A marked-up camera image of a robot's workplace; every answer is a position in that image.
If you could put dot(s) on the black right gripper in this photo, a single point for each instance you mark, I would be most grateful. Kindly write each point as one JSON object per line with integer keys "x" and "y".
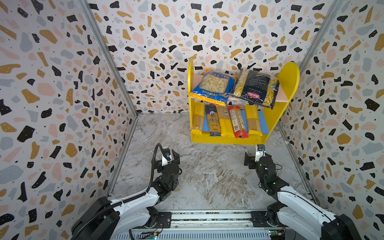
{"x": 250, "y": 160}

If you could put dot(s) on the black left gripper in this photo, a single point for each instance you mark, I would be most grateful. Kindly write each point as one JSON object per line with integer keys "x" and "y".
{"x": 157, "y": 166}

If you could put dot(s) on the red spaghetti pack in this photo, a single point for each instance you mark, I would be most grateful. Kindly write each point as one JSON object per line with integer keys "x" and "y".
{"x": 238, "y": 122}

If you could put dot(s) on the plain yellow spaghetti pack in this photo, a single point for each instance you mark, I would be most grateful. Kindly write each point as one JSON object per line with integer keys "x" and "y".
{"x": 225, "y": 122}

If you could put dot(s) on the dark blue spaghetti pack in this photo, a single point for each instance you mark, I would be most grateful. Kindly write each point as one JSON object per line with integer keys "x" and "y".
{"x": 213, "y": 120}

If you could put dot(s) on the yellow Pastatime spaghetti pack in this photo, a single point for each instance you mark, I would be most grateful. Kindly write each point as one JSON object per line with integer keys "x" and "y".
{"x": 198, "y": 118}

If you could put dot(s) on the blue orange orecchiette bag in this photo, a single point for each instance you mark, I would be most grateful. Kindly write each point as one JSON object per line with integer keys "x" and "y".
{"x": 214, "y": 88}

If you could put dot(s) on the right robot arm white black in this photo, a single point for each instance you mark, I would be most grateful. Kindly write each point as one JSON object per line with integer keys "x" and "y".
{"x": 296, "y": 211}

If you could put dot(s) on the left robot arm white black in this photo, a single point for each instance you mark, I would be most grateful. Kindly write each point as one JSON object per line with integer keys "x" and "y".
{"x": 106, "y": 218}

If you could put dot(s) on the yellow shelf pink blue boards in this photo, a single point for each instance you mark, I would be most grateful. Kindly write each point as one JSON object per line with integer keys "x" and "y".
{"x": 267, "y": 123}

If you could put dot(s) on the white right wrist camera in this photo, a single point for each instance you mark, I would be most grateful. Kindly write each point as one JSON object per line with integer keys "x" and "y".
{"x": 260, "y": 152}

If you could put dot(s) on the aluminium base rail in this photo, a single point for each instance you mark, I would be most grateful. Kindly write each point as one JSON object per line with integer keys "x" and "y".
{"x": 232, "y": 225}

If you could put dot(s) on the left aluminium corner post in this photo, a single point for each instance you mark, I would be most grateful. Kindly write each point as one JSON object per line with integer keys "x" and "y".
{"x": 84, "y": 5}

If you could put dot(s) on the aluminium corner post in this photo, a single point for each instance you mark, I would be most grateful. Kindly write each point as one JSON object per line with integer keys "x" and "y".
{"x": 84, "y": 5}
{"x": 318, "y": 39}

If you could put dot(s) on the right aluminium corner post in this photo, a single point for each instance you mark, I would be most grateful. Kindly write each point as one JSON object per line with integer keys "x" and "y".
{"x": 318, "y": 39}

